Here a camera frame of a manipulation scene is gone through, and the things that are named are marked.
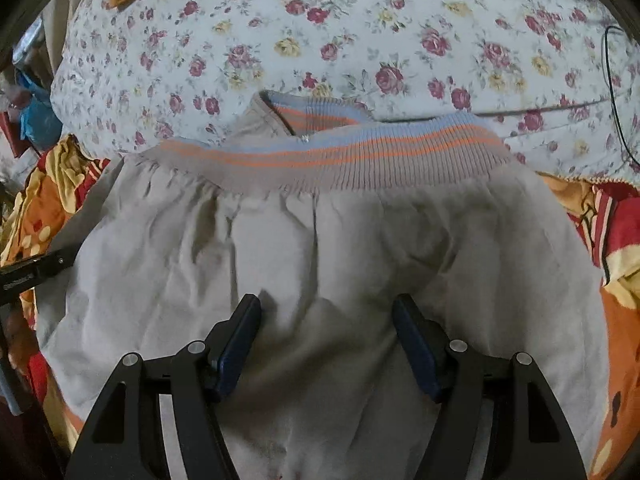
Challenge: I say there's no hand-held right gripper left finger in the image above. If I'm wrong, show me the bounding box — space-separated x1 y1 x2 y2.
64 294 263 480

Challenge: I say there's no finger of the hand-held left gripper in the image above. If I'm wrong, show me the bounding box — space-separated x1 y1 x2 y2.
0 247 77 306

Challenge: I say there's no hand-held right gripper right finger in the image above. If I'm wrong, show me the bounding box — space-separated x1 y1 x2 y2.
391 294 588 480

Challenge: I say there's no beige jacket with striped ribbing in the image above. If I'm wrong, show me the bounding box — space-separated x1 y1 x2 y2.
37 89 608 480

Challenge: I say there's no blue plastic bag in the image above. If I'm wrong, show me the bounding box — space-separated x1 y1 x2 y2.
15 70 59 141

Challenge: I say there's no orange red printed blanket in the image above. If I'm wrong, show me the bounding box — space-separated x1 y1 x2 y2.
0 132 640 480

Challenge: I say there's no white floral quilt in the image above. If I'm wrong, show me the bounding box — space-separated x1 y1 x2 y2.
50 0 640 187

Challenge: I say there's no black cable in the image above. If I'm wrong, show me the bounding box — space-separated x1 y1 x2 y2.
602 24 640 174

